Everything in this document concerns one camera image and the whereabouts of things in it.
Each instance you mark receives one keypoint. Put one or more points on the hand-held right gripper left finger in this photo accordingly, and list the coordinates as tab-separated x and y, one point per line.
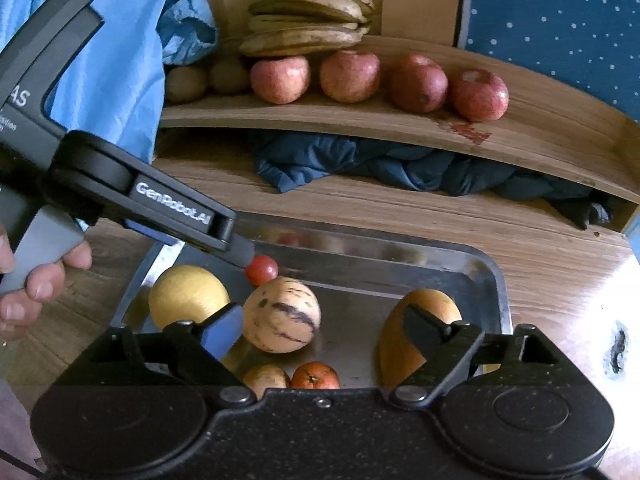
227	325

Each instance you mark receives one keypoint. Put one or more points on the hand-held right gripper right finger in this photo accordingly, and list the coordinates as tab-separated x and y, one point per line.
422	327

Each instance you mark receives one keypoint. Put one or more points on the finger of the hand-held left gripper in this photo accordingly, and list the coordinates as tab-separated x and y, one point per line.
242	254
150	231

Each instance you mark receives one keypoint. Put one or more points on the red tomato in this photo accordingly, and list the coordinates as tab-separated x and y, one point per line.
262	270

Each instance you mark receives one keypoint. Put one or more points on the yellow mango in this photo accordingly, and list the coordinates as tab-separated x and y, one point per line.
395	345

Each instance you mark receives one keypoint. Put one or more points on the round yellow fruit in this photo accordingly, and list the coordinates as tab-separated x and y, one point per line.
185	295

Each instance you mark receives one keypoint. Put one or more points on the large striped pepino melon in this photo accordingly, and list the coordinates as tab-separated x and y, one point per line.
282	315

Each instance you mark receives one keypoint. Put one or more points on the small striped pepino melon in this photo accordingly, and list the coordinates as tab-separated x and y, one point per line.
265	379

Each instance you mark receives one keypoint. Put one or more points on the metal tray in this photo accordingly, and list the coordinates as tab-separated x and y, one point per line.
350	270

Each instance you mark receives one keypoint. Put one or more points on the orange mandarin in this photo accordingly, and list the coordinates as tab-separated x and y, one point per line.
315	376

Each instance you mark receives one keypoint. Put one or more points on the person's left hand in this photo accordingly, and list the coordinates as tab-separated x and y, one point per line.
45	282

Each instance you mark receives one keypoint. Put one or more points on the light blue raincoat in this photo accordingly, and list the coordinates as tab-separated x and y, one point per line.
125	60

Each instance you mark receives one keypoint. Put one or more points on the brown kiwi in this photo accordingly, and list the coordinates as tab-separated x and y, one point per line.
230	75
186	83

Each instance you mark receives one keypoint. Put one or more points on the dark blue jacket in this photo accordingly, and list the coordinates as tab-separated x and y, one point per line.
350	160

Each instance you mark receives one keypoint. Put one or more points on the blue plastic bag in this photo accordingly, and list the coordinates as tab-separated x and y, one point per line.
187	25

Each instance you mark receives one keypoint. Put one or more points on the red apple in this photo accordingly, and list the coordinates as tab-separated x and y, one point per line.
479	95
417	84
350	77
280	80

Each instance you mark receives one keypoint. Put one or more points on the wooden shelf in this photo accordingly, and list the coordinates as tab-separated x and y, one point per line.
550	125

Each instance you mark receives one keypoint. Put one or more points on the bunch of bananas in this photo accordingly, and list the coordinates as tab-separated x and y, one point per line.
305	15

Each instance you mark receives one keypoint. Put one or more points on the blue dotted cloth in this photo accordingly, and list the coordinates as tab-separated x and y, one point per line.
550	20

